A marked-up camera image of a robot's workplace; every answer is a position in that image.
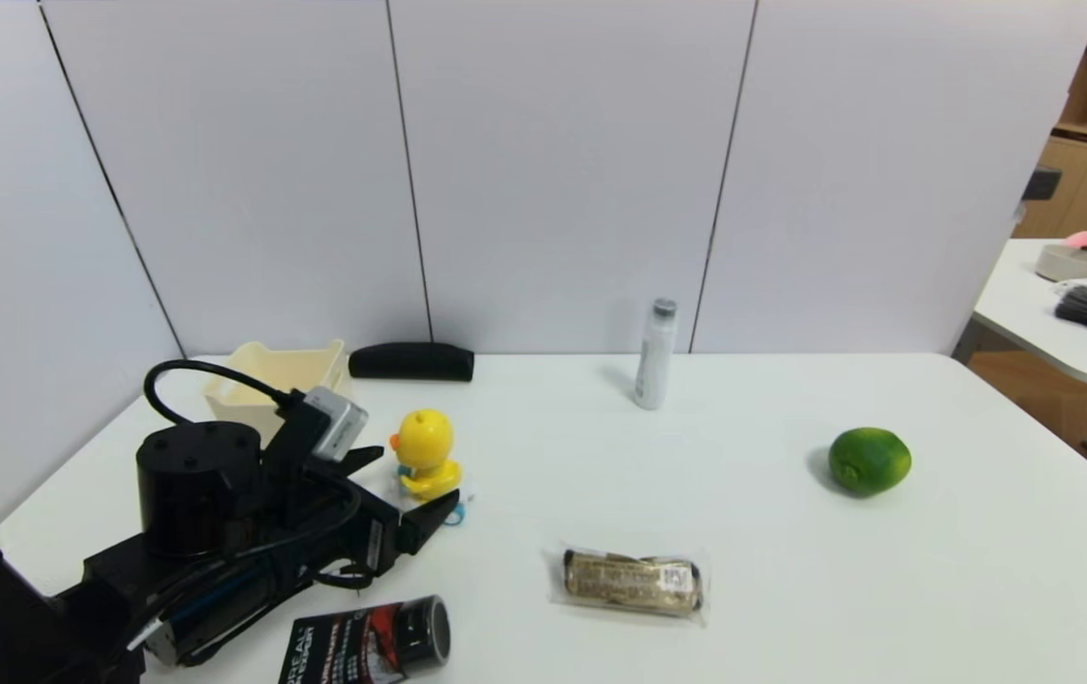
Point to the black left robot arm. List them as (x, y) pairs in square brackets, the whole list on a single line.
[(197, 484)]

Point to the cream plastic box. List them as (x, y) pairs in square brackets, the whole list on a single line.
[(268, 375)]

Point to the green lime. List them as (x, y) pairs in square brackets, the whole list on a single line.
[(869, 461)]

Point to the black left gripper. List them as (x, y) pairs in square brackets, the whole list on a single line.
[(378, 543)]

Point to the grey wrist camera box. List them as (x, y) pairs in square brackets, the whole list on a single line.
[(336, 423)]

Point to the clear wrapped chocolate pack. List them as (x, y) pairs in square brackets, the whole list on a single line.
[(629, 581)]

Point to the black soft case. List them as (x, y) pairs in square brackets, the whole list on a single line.
[(410, 362)]

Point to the white rounded side table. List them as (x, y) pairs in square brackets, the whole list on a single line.
[(1057, 332)]

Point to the black red cosmetic tube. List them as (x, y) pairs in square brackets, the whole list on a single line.
[(363, 646)]

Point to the yellow duck toy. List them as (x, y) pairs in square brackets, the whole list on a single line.
[(425, 446)]

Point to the white slim bottle grey cap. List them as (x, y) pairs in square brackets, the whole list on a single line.
[(655, 366)]

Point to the grey bowl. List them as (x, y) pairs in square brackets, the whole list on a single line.
[(1071, 264)]

